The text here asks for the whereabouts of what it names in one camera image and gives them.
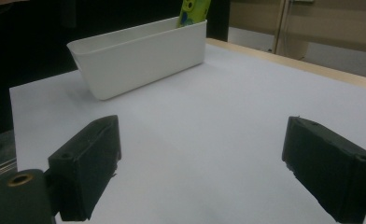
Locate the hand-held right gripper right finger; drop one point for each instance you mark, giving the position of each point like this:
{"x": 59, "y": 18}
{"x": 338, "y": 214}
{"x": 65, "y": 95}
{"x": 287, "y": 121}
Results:
{"x": 333, "y": 168}

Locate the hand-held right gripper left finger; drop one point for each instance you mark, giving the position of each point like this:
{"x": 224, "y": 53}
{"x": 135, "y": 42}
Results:
{"x": 84, "y": 168}

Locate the white plastic storage bin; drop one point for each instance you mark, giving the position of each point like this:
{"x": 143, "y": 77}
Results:
{"x": 140, "y": 62}

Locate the green cartoon phone case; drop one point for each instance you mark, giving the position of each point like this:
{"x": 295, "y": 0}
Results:
{"x": 193, "y": 9}

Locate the light wooden table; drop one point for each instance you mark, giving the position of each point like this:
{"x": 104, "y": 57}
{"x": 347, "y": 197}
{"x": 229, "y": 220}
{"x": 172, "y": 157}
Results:
{"x": 296, "y": 63}

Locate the white table sheet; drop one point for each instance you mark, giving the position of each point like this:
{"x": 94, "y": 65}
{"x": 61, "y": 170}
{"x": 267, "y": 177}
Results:
{"x": 203, "y": 124}

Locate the light wooden shelf unit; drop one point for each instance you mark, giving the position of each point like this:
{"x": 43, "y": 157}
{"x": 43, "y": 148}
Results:
{"x": 327, "y": 28}

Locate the aluminium floor rail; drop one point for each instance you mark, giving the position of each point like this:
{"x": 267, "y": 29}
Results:
{"x": 0, "y": 172}

